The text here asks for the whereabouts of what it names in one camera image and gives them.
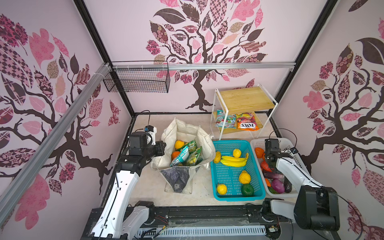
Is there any orange fruit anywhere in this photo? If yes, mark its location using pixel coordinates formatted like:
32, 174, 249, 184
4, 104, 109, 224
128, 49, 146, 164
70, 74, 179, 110
171, 151, 180, 161

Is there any yellow red peach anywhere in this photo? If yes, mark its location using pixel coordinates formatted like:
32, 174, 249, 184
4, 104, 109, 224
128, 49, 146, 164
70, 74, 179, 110
175, 140, 185, 151

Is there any green Fox's bag top shelf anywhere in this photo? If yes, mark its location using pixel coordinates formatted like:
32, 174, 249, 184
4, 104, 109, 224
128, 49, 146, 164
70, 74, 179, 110
170, 148, 190, 167

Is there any beige canvas grocery bag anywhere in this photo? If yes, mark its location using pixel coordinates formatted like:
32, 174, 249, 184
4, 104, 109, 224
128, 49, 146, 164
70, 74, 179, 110
151, 118, 216, 194

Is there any yellow green candy bag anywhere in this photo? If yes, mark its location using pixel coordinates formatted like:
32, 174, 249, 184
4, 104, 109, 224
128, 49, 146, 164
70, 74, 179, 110
183, 140, 198, 154
184, 147, 203, 166

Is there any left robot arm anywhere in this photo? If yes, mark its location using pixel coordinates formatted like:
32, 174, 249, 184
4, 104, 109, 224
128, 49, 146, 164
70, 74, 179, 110
90, 126, 166, 240

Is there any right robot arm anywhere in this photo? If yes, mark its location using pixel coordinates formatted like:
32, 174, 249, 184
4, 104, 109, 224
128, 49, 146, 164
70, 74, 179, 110
262, 138, 340, 231

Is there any orange Fox's candy bag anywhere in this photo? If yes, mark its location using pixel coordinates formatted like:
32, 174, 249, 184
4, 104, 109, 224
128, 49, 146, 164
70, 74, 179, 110
236, 113, 260, 131

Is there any green Fox's candy bag lower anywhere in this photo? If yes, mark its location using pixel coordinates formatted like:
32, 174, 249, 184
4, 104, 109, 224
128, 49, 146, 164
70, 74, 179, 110
215, 110, 237, 129

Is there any orange toy pumpkin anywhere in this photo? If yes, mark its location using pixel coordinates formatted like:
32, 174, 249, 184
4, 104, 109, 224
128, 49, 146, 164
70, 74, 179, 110
255, 148, 265, 160

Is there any red toy tomato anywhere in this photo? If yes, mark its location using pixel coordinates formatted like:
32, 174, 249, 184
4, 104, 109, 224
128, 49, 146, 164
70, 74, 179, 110
260, 161, 273, 172

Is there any white plastic basket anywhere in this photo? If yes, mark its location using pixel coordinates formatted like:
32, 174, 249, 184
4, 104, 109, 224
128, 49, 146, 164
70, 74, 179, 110
250, 138, 310, 199

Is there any long purple eggplant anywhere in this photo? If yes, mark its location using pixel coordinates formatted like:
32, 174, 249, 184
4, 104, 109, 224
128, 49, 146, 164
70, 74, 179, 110
263, 171, 285, 180

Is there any orange toy carrot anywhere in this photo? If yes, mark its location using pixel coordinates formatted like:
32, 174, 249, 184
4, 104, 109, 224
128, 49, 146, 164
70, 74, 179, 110
265, 179, 271, 187

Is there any purple onion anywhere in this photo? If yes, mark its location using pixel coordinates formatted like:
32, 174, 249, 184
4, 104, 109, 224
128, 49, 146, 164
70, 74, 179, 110
271, 179, 285, 194

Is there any small yellow lemon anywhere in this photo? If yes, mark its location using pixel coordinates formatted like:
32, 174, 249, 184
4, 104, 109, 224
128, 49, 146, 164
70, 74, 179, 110
233, 149, 242, 158

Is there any teal plastic basket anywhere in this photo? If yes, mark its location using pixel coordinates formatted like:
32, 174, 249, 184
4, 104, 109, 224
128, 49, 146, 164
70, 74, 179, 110
211, 140, 266, 202

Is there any green pepper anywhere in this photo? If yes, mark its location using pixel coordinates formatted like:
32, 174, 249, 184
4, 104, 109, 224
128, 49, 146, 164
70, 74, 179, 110
241, 184, 255, 197

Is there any wrinkled yellow fruit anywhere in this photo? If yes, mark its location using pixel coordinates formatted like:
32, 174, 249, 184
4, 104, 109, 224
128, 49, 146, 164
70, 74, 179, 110
213, 152, 222, 164

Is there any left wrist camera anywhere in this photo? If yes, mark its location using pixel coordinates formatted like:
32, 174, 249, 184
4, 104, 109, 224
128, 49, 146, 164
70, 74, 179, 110
145, 125, 157, 145

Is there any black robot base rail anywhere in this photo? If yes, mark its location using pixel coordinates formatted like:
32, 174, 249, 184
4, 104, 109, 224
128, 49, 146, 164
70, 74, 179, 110
80, 205, 331, 240

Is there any black wire wall basket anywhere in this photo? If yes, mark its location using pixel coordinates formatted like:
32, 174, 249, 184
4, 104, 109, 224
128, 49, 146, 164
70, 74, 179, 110
104, 60, 171, 93

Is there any aluminium frame rail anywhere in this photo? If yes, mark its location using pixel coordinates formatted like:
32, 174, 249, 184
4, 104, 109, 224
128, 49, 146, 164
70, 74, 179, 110
1, 62, 296, 224

